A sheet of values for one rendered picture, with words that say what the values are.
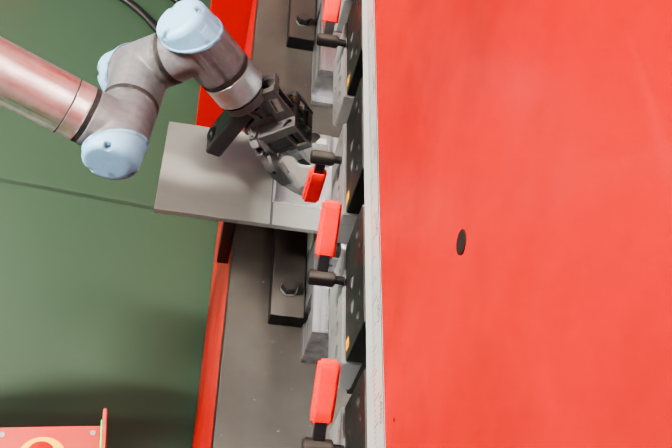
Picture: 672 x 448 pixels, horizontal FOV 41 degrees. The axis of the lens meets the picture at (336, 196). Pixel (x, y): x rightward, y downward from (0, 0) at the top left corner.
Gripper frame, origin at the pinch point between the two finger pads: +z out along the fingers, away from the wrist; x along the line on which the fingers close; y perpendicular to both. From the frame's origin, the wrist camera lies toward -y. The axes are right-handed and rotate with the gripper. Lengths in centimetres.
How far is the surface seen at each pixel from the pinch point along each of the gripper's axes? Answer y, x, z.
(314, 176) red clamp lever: 11.5, -15.7, -15.2
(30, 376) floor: -103, 11, 47
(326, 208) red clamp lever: 17.9, -28.8, -23.1
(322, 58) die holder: -0.3, 33.6, 6.4
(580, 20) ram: 53, -54, -59
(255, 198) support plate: -6.3, -3.9, -2.6
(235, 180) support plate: -8.9, -0.9, -4.8
